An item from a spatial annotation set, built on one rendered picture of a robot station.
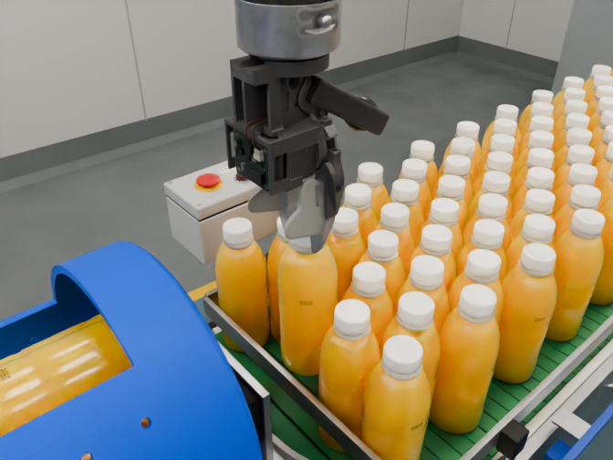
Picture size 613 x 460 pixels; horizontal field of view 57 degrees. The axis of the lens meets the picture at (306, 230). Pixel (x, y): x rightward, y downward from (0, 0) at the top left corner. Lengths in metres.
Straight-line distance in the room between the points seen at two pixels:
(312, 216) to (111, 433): 0.27
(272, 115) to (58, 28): 2.89
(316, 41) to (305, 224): 0.18
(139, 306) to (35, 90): 2.97
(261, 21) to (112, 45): 3.01
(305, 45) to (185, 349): 0.25
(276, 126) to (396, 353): 0.25
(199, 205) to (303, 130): 0.33
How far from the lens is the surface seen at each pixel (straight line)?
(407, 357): 0.57
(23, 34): 3.31
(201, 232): 0.83
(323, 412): 0.68
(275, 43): 0.47
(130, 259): 0.49
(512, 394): 0.85
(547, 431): 0.83
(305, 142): 0.51
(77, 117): 3.49
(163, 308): 0.45
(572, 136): 1.10
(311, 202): 0.55
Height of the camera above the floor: 1.52
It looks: 34 degrees down
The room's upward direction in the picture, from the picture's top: straight up
